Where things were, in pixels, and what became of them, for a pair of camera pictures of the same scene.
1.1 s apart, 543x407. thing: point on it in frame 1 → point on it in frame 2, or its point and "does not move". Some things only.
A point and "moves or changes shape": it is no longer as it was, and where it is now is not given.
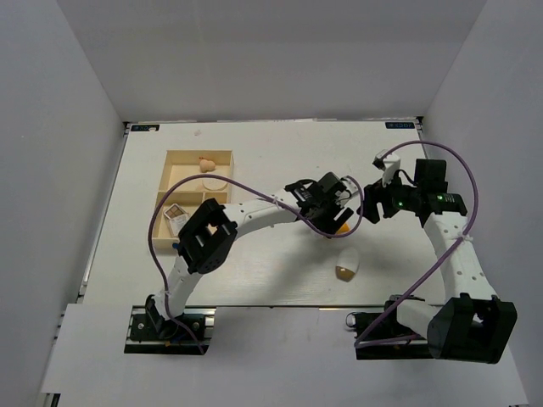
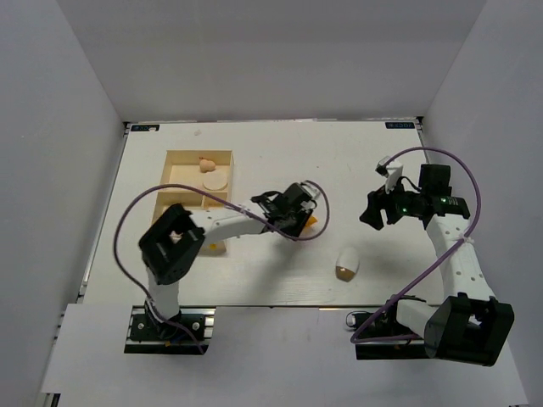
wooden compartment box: x=187 y=196 does not move
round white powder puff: x=214 y=184 moves or changes shape
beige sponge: x=206 y=165 does not move
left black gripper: x=330 y=225 → x=295 y=231
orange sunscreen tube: x=344 y=229 moves or changes shape
